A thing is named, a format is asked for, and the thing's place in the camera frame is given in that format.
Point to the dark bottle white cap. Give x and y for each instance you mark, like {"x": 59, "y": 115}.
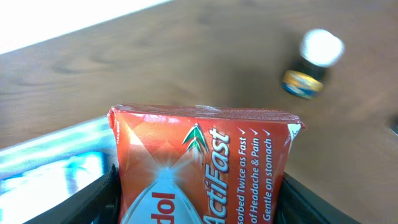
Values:
{"x": 318, "y": 51}

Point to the blue medicine box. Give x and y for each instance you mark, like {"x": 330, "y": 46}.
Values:
{"x": 31, "y": 193}

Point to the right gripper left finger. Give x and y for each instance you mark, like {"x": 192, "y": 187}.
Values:
{"x": 98, "y": 202}

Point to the red Panadol ActiFast box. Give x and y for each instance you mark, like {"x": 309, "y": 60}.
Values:
{"x": 200, "y": 164}

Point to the dark green square packet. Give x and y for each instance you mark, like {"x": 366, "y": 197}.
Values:
{"x": 393, "y": 124}

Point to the clear plastic container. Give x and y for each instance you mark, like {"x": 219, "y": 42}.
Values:
{"x": 90, "y": 136}

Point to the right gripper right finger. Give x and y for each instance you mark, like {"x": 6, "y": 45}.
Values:
{"x": 299, "y": 205}

